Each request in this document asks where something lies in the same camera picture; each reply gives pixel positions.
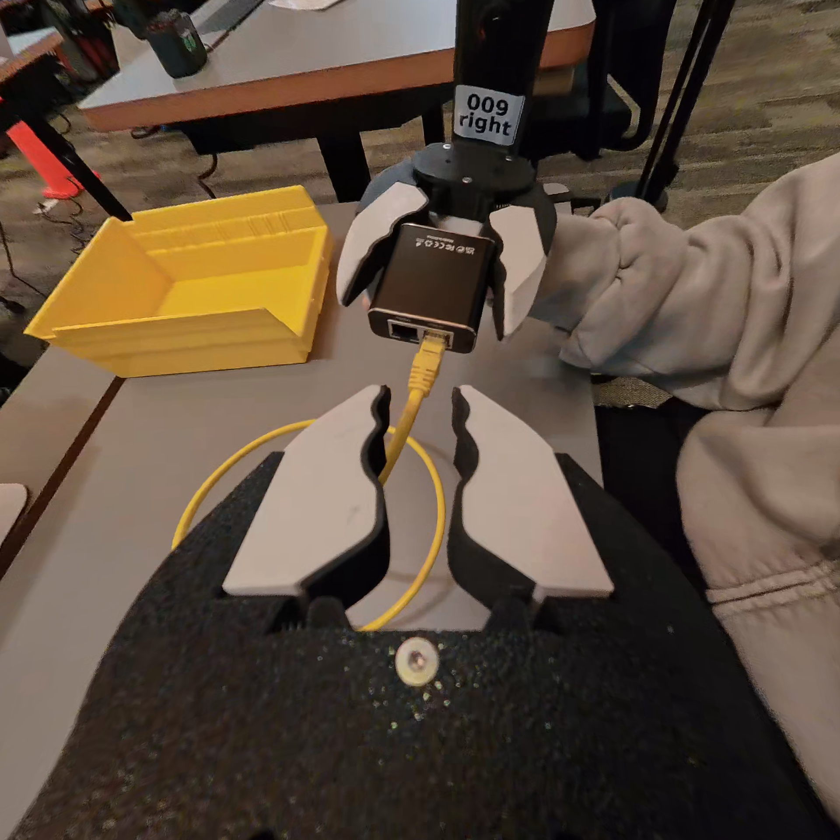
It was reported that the orange traffic cone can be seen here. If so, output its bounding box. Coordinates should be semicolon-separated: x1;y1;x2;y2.
5;121;101;201

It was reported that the grey metal stand base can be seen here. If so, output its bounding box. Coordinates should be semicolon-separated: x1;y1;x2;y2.
0;483;28;547

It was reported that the person's right forearm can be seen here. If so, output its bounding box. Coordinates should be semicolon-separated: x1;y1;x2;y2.
532;151;840;411

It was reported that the yellow plastic bin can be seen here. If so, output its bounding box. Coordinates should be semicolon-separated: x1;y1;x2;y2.
24;185;331;379

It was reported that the black tripod stand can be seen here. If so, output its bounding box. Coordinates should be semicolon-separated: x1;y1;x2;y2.
607;0;736;211

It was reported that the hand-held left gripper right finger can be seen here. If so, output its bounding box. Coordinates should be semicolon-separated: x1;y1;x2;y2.
446;385;616;603

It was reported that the dark cloth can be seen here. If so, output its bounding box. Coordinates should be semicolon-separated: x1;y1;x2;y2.
594;394;710;592

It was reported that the black ethernet splitter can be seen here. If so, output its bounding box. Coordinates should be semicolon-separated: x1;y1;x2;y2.
367;223;496;354

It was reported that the dark pen cup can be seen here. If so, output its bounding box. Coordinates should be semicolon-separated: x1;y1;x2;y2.
146;10;209;80

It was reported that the yellow ethernet cable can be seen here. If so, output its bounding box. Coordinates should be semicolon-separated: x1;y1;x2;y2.
172;331;454;632

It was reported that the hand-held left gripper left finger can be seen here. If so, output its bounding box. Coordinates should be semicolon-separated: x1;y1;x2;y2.
222;385;393;608

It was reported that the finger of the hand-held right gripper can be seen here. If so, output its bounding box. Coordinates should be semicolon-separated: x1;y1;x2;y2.
336;182;432;308
489;203;551;342

